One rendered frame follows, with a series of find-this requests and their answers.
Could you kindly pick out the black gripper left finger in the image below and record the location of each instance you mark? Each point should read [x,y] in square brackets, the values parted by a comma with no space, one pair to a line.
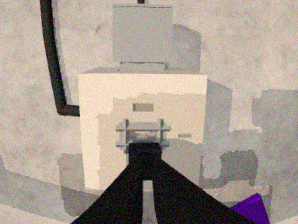
[121,202]

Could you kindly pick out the purple flat rectangular block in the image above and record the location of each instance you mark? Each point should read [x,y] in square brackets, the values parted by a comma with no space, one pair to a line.
[253,209]

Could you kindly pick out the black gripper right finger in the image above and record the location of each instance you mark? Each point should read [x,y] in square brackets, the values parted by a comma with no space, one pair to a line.
[179,201]

